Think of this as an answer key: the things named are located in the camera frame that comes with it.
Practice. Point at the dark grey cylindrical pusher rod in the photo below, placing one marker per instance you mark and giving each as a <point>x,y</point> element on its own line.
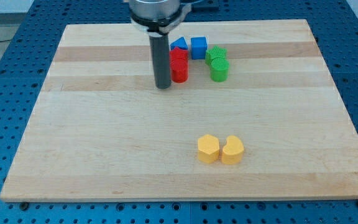
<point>159,48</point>

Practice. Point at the red cylinder block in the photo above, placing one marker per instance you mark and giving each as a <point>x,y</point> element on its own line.
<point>179,70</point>

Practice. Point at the red star block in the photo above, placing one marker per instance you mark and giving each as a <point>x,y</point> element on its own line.
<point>178,53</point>

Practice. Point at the green star block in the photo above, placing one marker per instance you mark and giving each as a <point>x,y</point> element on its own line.
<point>214,53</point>

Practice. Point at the blue triangle block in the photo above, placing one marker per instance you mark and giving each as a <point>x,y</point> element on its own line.
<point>180,43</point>

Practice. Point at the blue cube block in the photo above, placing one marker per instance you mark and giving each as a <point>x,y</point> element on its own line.
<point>198,47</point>

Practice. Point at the green cylinder block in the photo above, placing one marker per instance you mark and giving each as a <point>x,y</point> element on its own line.
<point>219,69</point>

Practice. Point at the yellow hexagon block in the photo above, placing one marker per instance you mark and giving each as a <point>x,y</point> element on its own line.
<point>208,148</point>

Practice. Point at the yellow crescent block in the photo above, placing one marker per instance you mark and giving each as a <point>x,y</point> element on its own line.
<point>233,151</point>

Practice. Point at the light wooden board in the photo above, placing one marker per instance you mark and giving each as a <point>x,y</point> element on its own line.
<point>100,131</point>

